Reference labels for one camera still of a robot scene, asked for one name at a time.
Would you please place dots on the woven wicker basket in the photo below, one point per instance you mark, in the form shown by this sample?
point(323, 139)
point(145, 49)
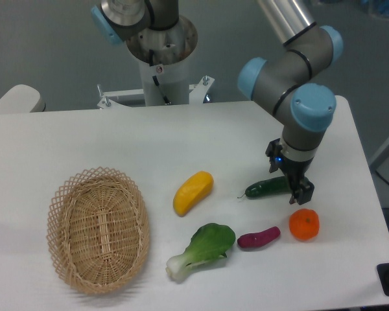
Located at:
point(98, 231)

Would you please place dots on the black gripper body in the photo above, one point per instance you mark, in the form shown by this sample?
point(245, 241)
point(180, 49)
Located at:
point(295, 173)

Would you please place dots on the dark green cucumber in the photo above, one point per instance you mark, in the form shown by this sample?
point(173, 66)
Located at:
point(266, 188)

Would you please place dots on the green bok choy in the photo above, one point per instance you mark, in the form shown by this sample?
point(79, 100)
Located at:
point(209, 244)

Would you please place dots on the white chair armrest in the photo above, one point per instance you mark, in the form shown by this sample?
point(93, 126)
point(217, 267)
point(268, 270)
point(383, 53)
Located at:
point(21, 99)

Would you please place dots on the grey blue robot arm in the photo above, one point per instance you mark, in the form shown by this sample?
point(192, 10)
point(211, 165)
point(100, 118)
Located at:
point(282, 88)

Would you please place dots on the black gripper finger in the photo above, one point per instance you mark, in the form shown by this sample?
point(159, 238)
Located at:
point(301, 190)

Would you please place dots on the white pedestal base frame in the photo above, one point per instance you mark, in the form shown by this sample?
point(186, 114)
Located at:
point(198, 94)

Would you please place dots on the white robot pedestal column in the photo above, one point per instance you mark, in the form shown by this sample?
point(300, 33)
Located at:
point(163, 59)

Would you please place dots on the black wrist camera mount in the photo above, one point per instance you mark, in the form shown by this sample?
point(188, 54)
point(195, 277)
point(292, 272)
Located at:
point(273, 152)

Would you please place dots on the purple sweet potato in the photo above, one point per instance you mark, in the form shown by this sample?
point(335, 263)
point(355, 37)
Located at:
point(259, 239)

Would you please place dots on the yellow mango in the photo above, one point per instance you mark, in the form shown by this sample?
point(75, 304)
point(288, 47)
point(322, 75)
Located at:
point(192, 191)

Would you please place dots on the orange tangerine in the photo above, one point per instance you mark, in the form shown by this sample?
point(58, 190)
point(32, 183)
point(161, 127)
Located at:
point(304, 224)

